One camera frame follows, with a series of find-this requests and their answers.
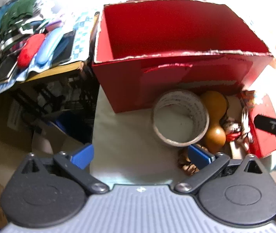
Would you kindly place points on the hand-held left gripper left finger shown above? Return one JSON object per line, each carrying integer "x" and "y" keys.
{"x": 83, "y": 155}

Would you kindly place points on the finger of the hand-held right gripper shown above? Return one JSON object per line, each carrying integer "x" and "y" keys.
{"x": 271, "y": 126}

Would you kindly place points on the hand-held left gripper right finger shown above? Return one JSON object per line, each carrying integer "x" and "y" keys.
{"x": 198, "y": 156}

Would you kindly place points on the red gift box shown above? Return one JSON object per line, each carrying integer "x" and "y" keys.
{"x": 264, "y": 136}

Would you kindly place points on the red white ribbon scarf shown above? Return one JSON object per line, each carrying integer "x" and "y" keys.
{"x": 246, "y": 131}

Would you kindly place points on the brown gourd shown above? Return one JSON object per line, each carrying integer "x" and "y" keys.
{"x": 215, "y": 136}

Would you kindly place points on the printed tape roll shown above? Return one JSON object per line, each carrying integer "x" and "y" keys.
{"x": 176, "y": 97}

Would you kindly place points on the red cardboard box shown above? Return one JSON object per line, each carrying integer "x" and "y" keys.
{"x": 176, "y": 29}

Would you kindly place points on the dark blue bag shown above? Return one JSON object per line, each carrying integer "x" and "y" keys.
{"x": 74, "y": 126}

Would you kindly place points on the wooden side table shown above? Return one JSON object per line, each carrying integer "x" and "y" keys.
{"x": 62, "y": 69}

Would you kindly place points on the black tablet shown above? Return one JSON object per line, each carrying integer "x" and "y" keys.
{"x": 66, "y": 48}

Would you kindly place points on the blue case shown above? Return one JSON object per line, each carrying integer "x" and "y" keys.
{"x": 48, "y": 46}

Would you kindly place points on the black flat device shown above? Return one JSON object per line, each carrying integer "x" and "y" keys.
{"x": 4, "y": 69}

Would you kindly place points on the red glasses case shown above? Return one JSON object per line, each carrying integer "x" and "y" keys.
{"x": 29, "y": 51}

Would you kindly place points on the pile of clothes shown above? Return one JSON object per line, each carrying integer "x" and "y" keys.
{"x": 18, "y": 17}
{"x": 82, "y": 29}

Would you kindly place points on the purple tissue packet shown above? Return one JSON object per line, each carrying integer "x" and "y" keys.
{"x": 54, "y": 25}

